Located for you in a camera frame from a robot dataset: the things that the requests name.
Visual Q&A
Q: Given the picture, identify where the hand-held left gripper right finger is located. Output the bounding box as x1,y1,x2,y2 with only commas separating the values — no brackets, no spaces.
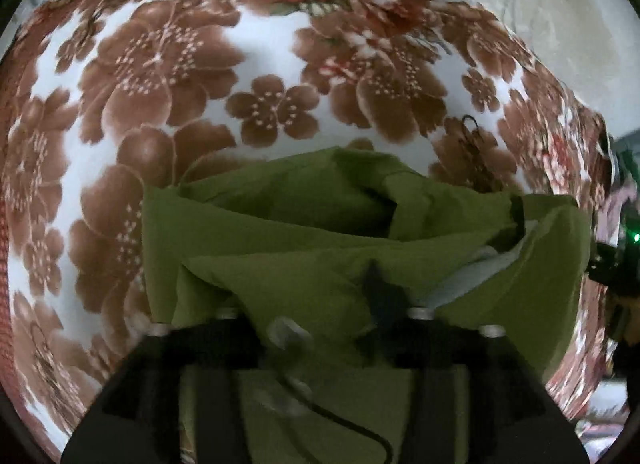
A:
380,306,591,464

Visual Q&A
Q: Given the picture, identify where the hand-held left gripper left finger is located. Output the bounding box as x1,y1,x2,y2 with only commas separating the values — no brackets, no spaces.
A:
60,308,263,464

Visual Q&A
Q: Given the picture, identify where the green hooded jacket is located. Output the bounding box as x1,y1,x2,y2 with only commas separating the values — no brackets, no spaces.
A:
141,146,592,464

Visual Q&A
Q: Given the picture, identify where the brown floral blanket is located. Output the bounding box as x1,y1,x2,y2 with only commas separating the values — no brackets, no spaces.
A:
0,0,618,464

